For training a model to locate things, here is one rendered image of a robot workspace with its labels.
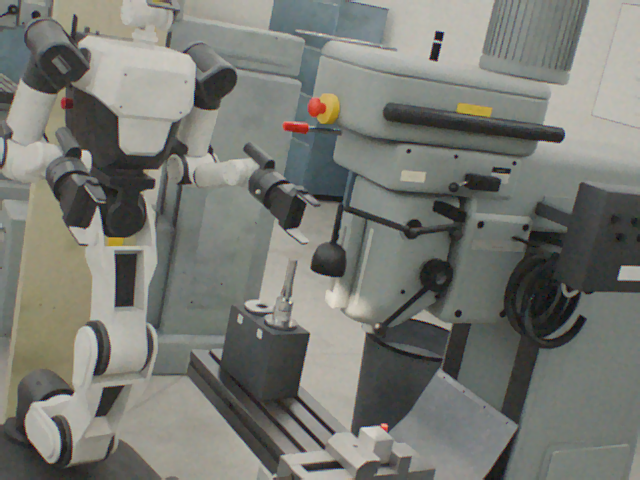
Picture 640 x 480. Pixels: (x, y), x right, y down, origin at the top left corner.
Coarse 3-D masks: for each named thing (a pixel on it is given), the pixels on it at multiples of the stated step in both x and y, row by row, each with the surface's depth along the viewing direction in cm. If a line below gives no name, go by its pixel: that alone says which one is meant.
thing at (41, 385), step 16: (32, 384) 272; (48, 384) 270; (64, 384) 273; (32, 400) 267; (16, 416) 275; (0, 432) 276; (16, 432) 274; (0, 448) 267; (16, 448) 269; (32, 448) 271; (128, 448) 281; (0, 464) 259; (16, 464) 261; (32, 464) 262; (48, 464) 264; (96, 464) 269; (112, 464) 271; (128, 464) 273; (144, 464) 274
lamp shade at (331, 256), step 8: (320, 248) 187; (328, 248) 187; (336, 248) 187; (312, 256) 189; (320, 256) 187; (328, 256) 186; (336, 256) 186; (344, 256) 188; (312, 264) 188; (320, 264) 187; (328, 264) 186; (336, 264) 186; (344, 264) 188; (320, 272) 187; (328, 272) 187; (336, 272) 187; (344, 272) 190
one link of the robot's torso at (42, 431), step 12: (60, 396) 268; (36, 408) 260; (48, 408) 262; (60, 408) 265; (36, 420) 258; (48, 420) 254; (36, 432) 258; (48, 432) 252; (36, 444) 258; (48, 444) 251; (48, 456) 252
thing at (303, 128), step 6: (288, 126) 194; (294, 126) 195; (300, 126) 196; (306, 126) 196; (294, 132) 196; (300, 132) 196; (306, 132) 197; (318, 132) 199; (324, 132) 199; (330, 132) 200; (336, 132) 201
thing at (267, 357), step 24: (240, 312) 251; (264, 312) 250; (240, 336) 251; (264, 336) 242; (288, 336) 242; (240, 360) 251; (264, 360) 242; (288, 360) 244; (264, 384) 242; (288, 384) 247
